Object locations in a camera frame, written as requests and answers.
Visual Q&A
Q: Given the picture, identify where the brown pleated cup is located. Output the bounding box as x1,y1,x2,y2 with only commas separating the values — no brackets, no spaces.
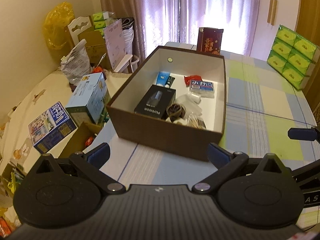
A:
166,103,186,122

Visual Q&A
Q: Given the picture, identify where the blue white tissue pack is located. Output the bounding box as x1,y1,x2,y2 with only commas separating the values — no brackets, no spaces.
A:
189,80,214,98

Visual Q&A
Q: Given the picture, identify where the black shaver product box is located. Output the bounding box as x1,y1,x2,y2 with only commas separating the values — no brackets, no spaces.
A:
134,85,176,120

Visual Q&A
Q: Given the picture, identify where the red candy packet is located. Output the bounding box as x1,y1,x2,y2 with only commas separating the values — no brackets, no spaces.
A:
184,75,202,87

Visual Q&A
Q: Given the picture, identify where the blue white cream tube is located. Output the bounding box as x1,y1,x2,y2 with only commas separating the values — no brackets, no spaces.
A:
156,72,170,87

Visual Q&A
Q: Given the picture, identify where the checked tablecloth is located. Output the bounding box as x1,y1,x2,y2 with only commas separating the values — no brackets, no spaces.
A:
94,51,319,186

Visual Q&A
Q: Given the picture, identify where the blue illustrated flat box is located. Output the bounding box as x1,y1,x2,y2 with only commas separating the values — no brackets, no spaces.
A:
28,101,77,154

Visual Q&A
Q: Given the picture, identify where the light blue appliance carton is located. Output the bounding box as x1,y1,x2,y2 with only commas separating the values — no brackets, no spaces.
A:
66,73,111,126

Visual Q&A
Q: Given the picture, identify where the green tissue box stack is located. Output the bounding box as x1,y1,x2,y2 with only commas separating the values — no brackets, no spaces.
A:
267,25,319,90

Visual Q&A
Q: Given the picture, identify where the brown cardboard storage box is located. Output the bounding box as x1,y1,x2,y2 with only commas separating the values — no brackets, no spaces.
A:
107,46,227,161

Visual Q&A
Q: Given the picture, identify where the white crumpled plastic bag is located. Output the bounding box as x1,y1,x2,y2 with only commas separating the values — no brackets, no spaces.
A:
60,39,91,86

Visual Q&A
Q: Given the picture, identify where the red gold gift box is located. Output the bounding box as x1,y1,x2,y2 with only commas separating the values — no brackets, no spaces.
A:
196,27,223,55

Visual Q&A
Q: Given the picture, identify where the lilac paper gift bag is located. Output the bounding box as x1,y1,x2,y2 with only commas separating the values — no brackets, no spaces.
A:
104,20,126,70

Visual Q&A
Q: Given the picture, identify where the brown white cutout carton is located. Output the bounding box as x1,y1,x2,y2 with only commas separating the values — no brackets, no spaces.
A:
64,16,111,70

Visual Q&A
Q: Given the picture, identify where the yellow plastic bag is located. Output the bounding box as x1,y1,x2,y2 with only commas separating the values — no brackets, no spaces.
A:
42,2,75,50

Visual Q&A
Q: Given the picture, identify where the purple curtain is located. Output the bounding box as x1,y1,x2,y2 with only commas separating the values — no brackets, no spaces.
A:
100,0,260,60

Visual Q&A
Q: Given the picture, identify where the wooden door handle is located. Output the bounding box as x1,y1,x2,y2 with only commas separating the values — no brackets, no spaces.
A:
267,0,278,26

